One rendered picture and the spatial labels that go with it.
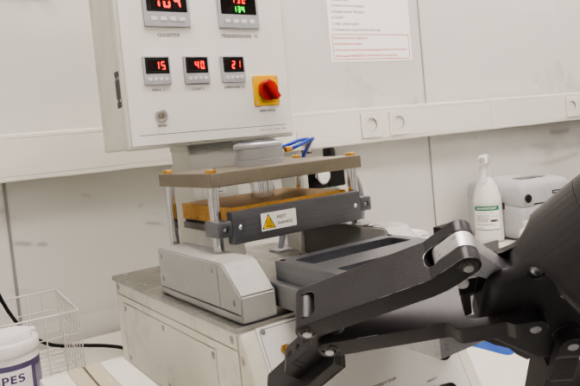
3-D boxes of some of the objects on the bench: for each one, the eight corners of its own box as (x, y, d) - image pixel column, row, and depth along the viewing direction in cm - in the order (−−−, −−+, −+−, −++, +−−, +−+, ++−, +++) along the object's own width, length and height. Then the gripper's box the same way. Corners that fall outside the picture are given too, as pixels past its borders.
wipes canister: (-16, 428, 93) (-29, 332, 92) (44, 410, 97) (33, 319, 96) (-12, 451, 85) (-26, 346, 84) (53, 431, 90) (40, 332, 89)
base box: (125, 372, 110) (115, 280, 109) (293, 321, 131) (286, 243, 131) (291, 504, 66) (275, 350, 65) (504, 395, 87) (494, 277, 86)
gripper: (767, 268, 34) (493, 428, 45) (420, 52, 26) (195, 314, 37) (864, 391, 28) (521, 540, 40) (455, 162, 20) (175, 433, 32)
